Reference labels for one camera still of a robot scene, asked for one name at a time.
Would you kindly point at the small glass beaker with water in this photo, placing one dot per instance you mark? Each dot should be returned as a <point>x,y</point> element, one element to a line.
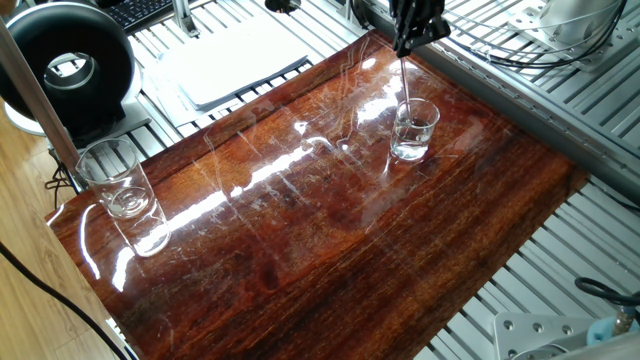
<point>412,140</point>

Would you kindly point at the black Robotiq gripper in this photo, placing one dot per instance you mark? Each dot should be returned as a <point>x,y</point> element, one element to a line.
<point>417,6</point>

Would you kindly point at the grey aluminium table beam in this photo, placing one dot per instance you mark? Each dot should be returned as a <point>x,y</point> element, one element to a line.
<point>550,130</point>

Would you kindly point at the aluminium frame post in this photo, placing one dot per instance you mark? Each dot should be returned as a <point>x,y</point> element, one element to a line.
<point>30,100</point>

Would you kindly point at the glossy wood-grain table mat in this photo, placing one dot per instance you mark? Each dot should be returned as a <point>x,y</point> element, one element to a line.
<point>325,225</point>

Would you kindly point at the large empty glass beaker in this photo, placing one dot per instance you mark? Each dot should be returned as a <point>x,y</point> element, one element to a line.
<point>120,200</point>

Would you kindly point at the white paper stack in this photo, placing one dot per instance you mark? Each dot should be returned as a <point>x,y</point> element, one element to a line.
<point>225,65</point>

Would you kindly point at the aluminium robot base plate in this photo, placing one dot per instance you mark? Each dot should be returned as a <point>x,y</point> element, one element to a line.
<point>520,335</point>

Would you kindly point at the aluminium plate with holes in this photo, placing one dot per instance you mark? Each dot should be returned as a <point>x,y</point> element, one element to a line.
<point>615,45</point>

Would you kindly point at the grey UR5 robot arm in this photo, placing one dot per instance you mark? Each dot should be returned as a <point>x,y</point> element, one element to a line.
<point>600,345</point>

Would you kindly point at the white cylindrical base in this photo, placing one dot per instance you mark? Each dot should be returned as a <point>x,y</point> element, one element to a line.
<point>580,20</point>

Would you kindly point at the black keyboard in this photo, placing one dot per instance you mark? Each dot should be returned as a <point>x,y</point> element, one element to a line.
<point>140,12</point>

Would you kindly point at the clear glass stirring rod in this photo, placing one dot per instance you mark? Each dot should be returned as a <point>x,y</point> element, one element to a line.
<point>406,85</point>

